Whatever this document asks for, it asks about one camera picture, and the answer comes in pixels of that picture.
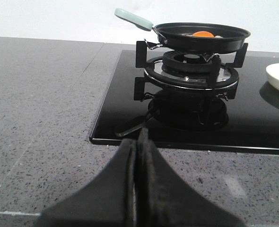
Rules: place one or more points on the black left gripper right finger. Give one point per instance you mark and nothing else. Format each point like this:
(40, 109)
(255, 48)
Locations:
(164, 199)

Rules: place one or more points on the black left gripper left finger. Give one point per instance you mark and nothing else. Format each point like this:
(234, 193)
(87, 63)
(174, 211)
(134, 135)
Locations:
(107, 201)

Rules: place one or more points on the black frying pan mint handle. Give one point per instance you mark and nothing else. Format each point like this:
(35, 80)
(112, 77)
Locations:
(170, 35)

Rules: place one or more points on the fried egg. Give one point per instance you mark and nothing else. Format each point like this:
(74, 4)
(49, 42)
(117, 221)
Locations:
(204, 34)

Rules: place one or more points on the black glass gas cooktop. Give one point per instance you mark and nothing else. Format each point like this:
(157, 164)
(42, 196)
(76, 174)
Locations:
(245, 120)

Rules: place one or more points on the left black pan support grate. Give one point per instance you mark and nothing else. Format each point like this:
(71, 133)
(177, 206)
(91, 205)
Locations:
(221, 81)

